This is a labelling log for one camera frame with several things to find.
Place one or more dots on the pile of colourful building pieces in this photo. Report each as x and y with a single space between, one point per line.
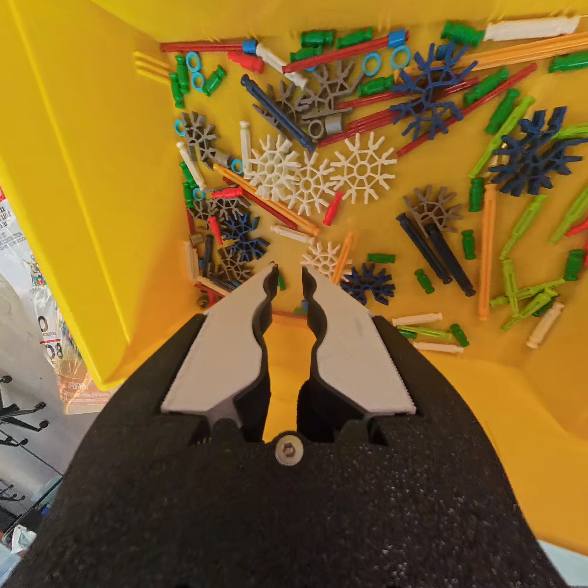
363 167

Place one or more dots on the yellow plastic bin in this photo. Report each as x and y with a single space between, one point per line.
92 138

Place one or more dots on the black chair base with casters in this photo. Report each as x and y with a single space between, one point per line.
36 425

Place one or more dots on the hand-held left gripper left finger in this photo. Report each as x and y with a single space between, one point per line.
216 363

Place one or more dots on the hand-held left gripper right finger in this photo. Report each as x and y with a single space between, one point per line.
363 363

